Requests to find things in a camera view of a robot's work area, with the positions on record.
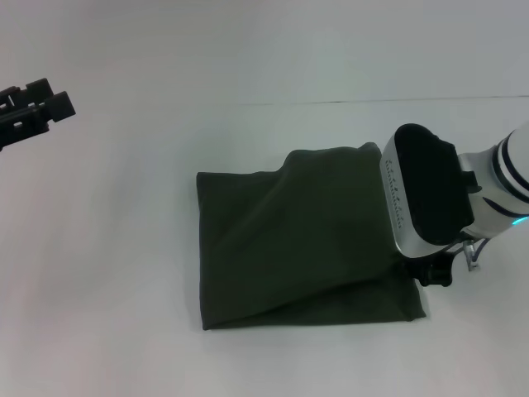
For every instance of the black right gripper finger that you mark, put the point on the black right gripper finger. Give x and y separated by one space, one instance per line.
411 269

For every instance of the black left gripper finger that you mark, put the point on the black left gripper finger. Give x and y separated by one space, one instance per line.
39 89
62 107

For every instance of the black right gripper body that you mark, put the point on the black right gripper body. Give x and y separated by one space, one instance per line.
438 271

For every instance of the dark green t-shirt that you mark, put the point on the dark green t-shirt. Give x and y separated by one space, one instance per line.
289 240

